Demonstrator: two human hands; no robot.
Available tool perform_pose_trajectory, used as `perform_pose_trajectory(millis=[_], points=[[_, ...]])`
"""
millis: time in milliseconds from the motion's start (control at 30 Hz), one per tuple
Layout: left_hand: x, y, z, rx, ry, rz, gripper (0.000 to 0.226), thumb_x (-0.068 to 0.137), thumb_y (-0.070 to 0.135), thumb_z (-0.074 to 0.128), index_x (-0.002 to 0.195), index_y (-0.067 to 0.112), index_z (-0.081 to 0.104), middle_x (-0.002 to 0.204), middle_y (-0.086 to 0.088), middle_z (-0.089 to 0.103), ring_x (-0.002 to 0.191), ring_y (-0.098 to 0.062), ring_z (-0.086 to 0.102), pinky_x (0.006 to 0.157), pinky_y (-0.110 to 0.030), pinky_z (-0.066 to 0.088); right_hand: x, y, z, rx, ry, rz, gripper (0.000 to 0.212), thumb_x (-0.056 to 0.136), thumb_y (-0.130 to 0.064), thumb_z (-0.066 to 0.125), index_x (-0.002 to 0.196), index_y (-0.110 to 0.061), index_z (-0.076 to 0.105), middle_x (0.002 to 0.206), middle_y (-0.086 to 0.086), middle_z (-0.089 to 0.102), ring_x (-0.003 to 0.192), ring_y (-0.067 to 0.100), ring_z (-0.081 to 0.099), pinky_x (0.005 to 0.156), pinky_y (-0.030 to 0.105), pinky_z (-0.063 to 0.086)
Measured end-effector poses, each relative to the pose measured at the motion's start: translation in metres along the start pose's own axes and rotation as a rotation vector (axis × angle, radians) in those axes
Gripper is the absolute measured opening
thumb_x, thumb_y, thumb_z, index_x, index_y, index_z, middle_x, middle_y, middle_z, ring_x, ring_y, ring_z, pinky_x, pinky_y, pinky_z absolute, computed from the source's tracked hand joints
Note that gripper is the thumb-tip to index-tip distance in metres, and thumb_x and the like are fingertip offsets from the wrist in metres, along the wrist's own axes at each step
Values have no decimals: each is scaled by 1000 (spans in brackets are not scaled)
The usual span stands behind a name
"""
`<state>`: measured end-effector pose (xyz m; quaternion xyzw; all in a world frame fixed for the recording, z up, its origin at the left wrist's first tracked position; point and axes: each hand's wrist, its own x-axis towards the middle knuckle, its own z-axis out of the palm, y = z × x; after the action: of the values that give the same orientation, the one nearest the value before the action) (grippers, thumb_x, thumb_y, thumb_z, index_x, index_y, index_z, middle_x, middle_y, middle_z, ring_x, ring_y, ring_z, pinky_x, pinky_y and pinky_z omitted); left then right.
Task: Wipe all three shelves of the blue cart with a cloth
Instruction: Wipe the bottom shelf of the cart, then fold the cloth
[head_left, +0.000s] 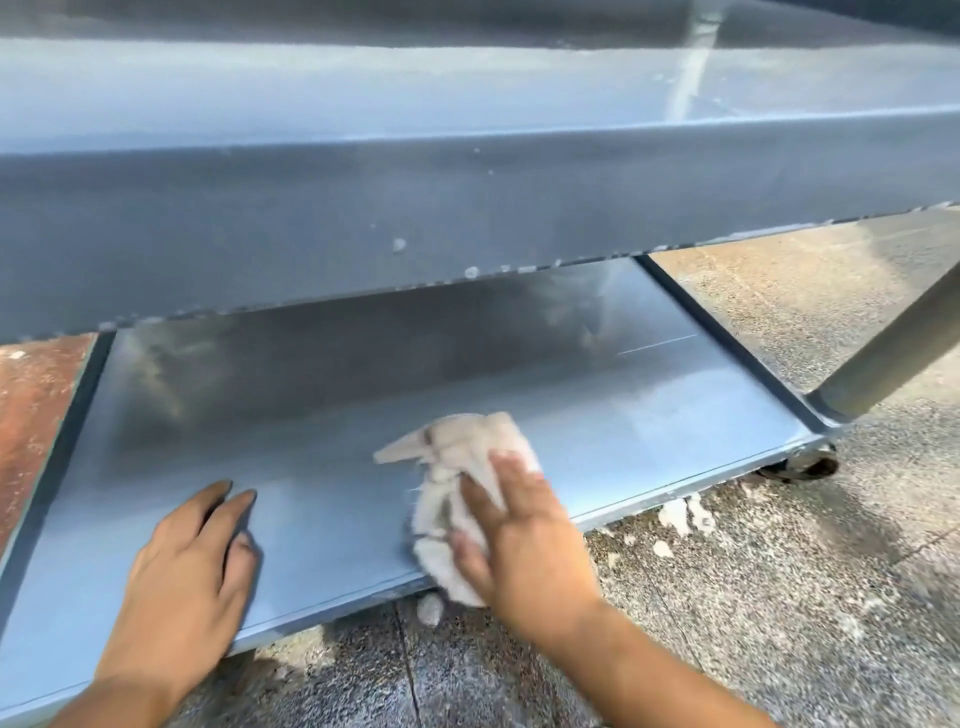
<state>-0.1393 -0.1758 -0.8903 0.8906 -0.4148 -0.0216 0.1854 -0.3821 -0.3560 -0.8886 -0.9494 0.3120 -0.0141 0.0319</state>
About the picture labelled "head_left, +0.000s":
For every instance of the person's left hand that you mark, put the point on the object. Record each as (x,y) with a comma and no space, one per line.
(176,592)

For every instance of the person's right hand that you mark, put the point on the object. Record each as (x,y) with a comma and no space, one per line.
(536,559)

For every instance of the person's left thumb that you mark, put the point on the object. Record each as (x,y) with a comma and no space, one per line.
(244,564)

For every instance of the person's right thumb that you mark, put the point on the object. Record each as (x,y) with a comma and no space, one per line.
(469,562)

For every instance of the person's left middle finger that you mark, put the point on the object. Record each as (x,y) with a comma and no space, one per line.
(196,506)

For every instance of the white cleaning rag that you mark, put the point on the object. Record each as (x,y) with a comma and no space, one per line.
(442,469)

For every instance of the person's right forearm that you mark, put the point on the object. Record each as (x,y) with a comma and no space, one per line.
(637,675)

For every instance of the person's left forearm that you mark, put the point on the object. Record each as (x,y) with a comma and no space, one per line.
(120,701)

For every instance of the steel cart lower shelf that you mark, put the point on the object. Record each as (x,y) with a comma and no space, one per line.
(337,420)

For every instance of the steel cart shelf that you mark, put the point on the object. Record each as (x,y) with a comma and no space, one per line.
(375,202)
(337,420)

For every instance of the white soap foam patch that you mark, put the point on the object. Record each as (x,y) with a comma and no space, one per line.
(682,516)

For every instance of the black caster wheel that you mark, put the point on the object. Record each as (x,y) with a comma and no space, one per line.
(806,465)

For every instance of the steel cart upper shelf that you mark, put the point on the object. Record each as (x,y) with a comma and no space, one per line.
(375,202)

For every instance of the steel cart leg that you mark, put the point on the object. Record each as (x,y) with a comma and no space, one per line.
(892,352)

